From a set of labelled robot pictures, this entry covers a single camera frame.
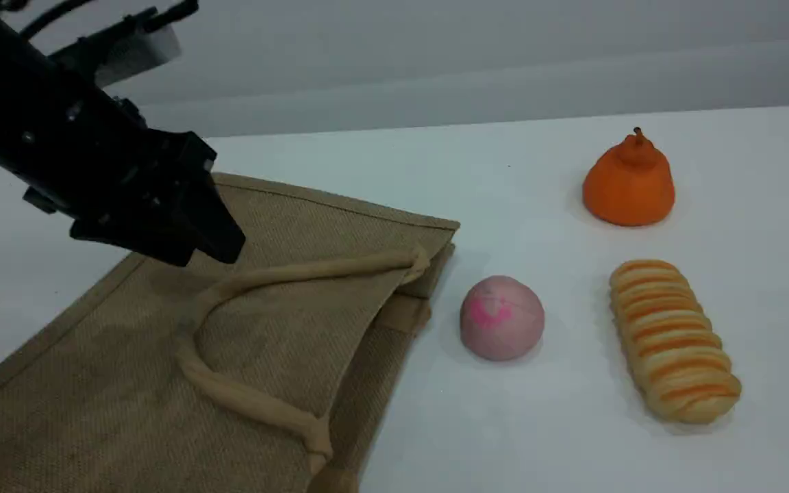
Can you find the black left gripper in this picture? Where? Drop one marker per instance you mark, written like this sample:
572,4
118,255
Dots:
141,185

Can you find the brown jute tote bag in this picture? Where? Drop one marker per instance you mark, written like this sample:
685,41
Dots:
264,356

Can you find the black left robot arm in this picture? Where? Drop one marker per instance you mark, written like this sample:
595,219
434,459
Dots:
18,103

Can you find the pink round bun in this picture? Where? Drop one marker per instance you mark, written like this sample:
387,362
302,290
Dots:
502,318

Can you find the orange pear-shaped fruit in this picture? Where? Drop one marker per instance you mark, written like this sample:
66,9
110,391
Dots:
629,188

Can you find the long striped bread loaf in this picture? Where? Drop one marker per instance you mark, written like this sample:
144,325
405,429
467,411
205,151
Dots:
672,342

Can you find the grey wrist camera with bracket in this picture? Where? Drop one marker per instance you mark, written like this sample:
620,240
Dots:
138,51

